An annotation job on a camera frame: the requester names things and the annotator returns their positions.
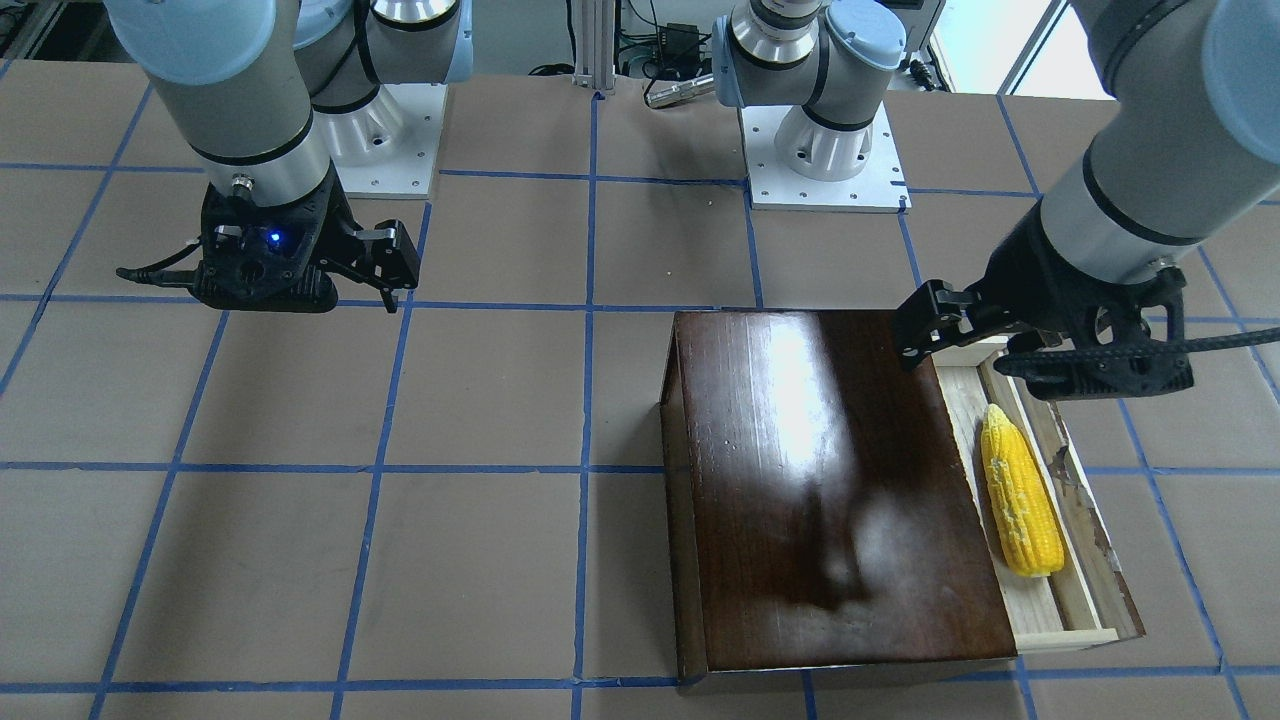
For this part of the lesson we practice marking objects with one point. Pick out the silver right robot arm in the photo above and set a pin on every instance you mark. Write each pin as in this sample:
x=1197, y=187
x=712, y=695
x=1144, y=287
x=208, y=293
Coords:
x=278, y=100

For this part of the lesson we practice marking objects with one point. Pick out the aluminium frame post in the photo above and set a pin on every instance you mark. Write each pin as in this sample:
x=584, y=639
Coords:
x=593, y=33

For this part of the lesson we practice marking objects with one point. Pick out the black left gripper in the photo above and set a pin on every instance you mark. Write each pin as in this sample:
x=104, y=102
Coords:
x=1040, y=272

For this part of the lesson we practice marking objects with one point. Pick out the yellow corn cob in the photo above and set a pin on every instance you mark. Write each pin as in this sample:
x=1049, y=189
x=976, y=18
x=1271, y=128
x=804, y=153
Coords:
x=1027, y=527

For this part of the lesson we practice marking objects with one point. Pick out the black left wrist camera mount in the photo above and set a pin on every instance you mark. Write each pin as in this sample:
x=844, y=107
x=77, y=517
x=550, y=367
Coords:
x=1147, y=368

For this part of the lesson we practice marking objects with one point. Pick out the dark brown wooden cabinet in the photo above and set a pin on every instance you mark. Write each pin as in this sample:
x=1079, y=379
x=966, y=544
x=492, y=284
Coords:
x=818, y=509

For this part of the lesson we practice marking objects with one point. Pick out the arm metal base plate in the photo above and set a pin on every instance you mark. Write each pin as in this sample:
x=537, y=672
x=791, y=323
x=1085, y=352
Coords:
x=825, y=160
x=388, y=149

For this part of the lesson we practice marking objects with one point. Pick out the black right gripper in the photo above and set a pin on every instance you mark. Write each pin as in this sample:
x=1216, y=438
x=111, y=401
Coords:
x=341, y=226

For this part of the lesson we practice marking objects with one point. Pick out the wooden drawer with brass plate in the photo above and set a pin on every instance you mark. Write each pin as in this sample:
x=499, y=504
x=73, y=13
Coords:
x=1086, y=604

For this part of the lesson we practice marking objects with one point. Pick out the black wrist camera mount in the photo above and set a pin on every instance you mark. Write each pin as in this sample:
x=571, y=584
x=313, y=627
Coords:
x=258, y=269
x=1147, y=368

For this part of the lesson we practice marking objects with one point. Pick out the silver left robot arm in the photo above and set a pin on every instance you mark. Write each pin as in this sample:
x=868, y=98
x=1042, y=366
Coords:
x=1192, y=146

